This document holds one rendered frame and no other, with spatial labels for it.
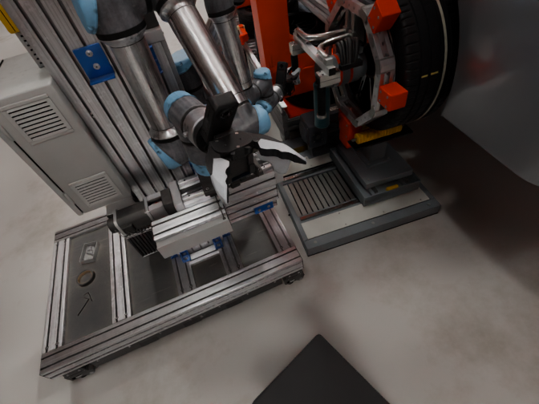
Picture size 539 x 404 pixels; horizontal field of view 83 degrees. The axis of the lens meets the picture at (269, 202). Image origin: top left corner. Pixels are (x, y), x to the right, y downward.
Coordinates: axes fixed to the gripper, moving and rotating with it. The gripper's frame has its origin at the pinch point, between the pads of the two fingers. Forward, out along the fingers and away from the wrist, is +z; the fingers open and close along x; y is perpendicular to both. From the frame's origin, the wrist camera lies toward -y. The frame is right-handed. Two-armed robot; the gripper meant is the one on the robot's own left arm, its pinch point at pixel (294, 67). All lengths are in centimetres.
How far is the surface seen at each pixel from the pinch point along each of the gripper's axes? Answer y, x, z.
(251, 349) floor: 83, 23, -112
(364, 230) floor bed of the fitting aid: 75, 51, -29
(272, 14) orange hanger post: -17.9, -19.7, 17.1
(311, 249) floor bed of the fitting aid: 77, 29, -52
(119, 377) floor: 83, -29, -152
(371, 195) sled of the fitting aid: 66, 49, -10
